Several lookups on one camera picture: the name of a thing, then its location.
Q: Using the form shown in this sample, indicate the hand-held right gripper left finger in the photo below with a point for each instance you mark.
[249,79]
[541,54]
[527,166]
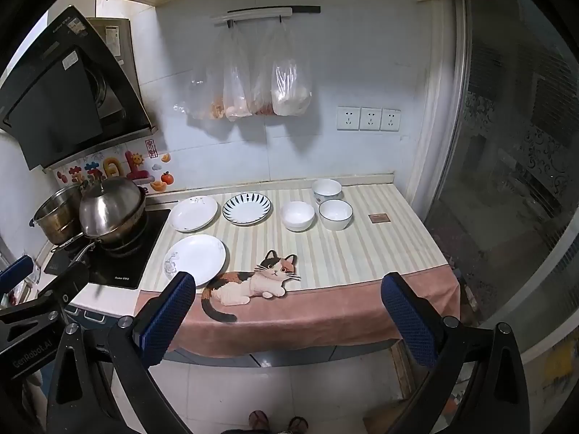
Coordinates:
[167,321]

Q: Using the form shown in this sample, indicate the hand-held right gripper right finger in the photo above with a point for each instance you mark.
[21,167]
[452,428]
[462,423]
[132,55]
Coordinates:
[407,321]

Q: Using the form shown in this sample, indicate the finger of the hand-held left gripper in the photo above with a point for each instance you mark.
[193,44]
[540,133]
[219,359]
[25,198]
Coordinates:
[68,285]
[16,271]

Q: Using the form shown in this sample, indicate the white bowl with dark rim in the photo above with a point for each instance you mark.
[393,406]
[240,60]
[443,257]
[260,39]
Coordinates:
[335,214]

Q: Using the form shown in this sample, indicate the brown wooden board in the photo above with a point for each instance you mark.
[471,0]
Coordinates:
[402,370]

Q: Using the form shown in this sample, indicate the black glass cooktop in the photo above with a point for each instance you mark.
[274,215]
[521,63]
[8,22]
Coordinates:
[126,266]

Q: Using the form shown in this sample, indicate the steel stockpot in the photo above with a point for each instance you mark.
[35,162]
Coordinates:
[54,217]

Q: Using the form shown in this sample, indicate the white plate with grey print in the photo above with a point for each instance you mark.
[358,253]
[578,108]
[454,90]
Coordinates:
[197,255]

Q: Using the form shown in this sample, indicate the striped tablecloth with cat print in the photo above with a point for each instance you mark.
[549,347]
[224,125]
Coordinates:
[362,253]

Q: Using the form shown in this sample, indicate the steel domed pot lid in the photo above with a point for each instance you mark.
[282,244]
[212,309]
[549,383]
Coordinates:
[111,203]

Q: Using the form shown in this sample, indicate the brown label patch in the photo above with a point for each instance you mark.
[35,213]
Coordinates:
[378,218]

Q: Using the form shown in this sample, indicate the white plate with sparse print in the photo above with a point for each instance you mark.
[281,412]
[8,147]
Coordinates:
[193,214]

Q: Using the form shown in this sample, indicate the kitchen base cabinet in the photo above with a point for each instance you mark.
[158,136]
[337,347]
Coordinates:
[271,359]

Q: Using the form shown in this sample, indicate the person's left foot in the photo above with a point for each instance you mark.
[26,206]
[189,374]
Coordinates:
[258,419]

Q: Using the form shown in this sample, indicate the person's foot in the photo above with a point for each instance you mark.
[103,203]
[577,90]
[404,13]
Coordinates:
[258,419]
[298,424]

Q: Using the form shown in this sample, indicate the white plate with striped rim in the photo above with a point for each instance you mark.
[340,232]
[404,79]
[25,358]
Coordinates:
[247,209]

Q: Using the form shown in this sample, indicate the person's right foot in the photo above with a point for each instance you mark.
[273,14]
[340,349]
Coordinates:
[298,424]

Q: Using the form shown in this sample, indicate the plain white bowl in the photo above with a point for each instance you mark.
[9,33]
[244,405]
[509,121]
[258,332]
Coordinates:
[297,214]

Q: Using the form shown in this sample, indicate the white bowl with coloured dots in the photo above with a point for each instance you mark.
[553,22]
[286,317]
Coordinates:
[326,189]

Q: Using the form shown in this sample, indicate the black range hood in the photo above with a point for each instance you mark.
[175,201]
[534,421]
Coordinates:
[54,99]

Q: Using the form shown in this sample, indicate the clear plastic bag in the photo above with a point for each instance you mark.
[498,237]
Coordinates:
[203,99]
[291,81]
[263,90]
[237,86]

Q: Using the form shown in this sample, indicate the group of colourful wall stickers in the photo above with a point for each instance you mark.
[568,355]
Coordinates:
[111,169]

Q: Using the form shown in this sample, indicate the white wall socket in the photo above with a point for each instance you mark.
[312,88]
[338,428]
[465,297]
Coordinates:
[371,119]
[348,118]
[391,120]

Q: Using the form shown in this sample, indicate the wall hook rail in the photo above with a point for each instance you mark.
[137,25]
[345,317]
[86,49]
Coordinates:
[253,13]

